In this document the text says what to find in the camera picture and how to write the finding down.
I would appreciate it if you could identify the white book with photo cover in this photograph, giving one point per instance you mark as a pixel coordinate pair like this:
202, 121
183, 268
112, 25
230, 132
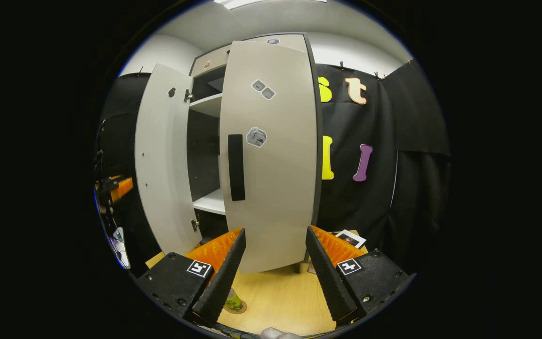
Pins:
351, 239

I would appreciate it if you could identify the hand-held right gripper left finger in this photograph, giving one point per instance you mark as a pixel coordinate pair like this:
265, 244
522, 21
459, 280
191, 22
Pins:
221, 278

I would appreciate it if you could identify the black backdrop cloth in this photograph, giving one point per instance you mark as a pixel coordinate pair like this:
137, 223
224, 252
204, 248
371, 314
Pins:
416, 188

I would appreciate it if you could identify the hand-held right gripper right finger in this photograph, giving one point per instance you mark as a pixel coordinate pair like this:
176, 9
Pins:
329, 278

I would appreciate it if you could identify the grey cabinet door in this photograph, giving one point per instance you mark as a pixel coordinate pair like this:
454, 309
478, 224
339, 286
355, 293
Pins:
280, 188
162, 165

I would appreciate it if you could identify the grey cabinet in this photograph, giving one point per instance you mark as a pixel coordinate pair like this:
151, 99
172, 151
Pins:
202, 155

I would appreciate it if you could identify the green label clear bottle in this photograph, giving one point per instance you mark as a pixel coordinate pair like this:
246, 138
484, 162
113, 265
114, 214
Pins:
233, 299

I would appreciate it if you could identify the grey cabinet drawer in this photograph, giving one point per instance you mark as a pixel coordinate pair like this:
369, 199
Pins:
214, 61

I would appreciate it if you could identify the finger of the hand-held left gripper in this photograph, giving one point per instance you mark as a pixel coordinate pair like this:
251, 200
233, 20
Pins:
122, 187

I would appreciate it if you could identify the large ceiling light panel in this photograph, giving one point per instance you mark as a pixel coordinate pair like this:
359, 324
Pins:
261, 3

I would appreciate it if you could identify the round brown coaster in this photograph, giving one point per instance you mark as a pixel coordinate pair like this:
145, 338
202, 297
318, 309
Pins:
241, 309

